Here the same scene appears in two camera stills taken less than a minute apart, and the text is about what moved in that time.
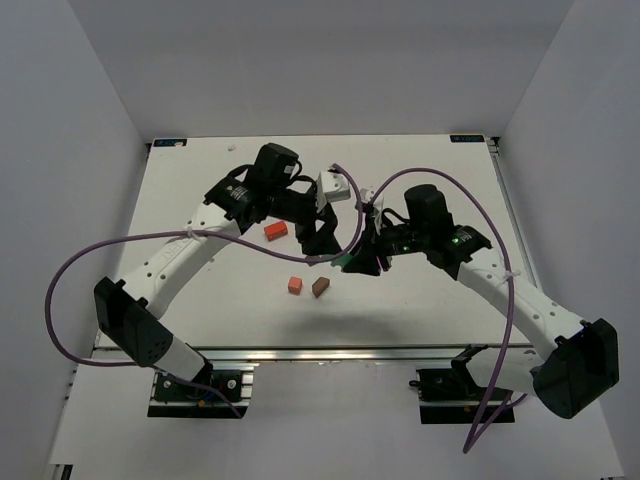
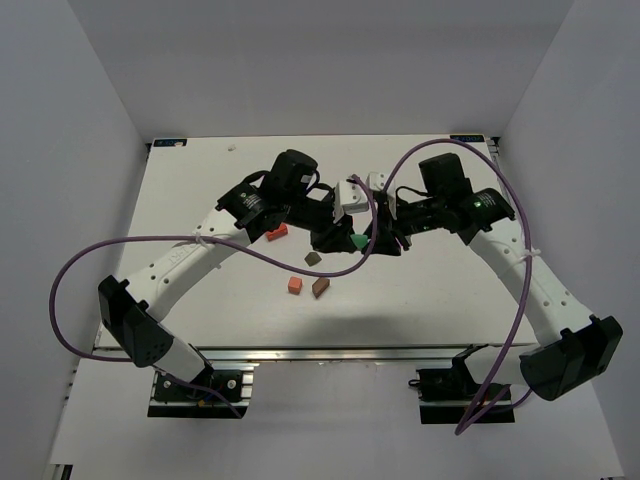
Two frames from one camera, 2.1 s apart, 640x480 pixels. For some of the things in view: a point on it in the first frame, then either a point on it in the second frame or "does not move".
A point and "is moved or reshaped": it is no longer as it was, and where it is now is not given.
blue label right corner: [467, 138] does not move
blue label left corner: [169, 142] does not move
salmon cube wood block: [295, 285] does not move
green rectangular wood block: [342, 260] is moved or reshaped
